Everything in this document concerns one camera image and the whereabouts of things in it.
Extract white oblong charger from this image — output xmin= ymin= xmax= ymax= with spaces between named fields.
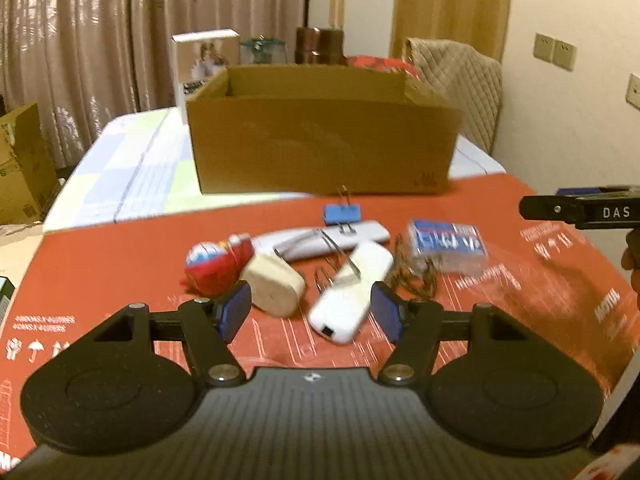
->
xmin=307 ymin=240 xmax=394 ymax=344

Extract wall socket plate right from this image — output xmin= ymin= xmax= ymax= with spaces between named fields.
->
xmin=551 ymin=39 xmax=577 ymax=72

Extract quilted beige chair cover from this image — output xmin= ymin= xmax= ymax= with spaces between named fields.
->
xmin=402 ymin=38 xmax=502 ymax=154

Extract blue binder clip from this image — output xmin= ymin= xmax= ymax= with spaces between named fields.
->
xmin=323 ymin=185 xmax=361 ymax=234

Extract stacked flat cardboard boxes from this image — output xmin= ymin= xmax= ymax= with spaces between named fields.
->
xmin=0 ymin=103 xmax=61 ymax=226

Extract wooden door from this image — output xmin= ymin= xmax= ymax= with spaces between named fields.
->
xmin=390 ymin=0 xmax=511 ymax=61

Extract red Doraemon figurine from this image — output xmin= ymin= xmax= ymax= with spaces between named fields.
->
xmin=181 ymin=234 xmax=254 ymax=298

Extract cream three-pin plug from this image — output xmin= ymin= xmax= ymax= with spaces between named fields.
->
xmin=240 ymin=254 xmax=306 ymax=318

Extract white product box with photo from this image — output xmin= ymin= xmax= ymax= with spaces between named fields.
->
xmin=170 ymin=28 xmax=240 ymax=125

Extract brown thermos container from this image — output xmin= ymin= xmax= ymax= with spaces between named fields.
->
xmin=294 ymin=27 xmax=346 ymax=65

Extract clear blue-label floss pick box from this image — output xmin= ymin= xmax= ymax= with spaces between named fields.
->
xmin=407 ymin=219 xmax=488 ymax=275

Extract metal wire rack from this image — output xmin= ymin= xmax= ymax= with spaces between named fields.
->
xmin=273 ymin=228 xmax=361 ymax=292

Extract wall socket plate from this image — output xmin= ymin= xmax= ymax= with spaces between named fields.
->
xmin=533 ymin=32 xmax=555 ymax=63
xmin=551 ymin=39 xmax=577 ymax=72

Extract wall socket plate left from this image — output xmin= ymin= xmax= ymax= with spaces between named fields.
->
xmin=533 ymin=32 xmax=555 ymax=63

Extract person's right hand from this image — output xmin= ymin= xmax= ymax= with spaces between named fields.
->
xmin=620 ymin=229 xmax=640 ymax=308

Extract leopard pattern hair clip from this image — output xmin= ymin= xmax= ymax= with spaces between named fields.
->
xmin=384 ymin=234 xmax=438 ymax=300

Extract brown cardboard box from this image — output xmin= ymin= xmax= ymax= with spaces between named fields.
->
xmin=186 ymin=65 xmax=462 ymax=195

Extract beige curtain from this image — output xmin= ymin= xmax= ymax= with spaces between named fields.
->
xmin=1 ymin=0 xmax=306 ymax=168

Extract red Motul cardboard mat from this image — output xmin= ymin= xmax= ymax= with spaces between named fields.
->
xmin=1 ymin=174 xmax=639 ymax=470

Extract glass jar with teal lid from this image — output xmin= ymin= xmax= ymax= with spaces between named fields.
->
xmin=240 ymin=36 xmax=288 ymax=65

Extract long white remote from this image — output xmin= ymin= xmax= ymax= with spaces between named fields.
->
xmin=252 ymin=220 xmax=390 ymax=262

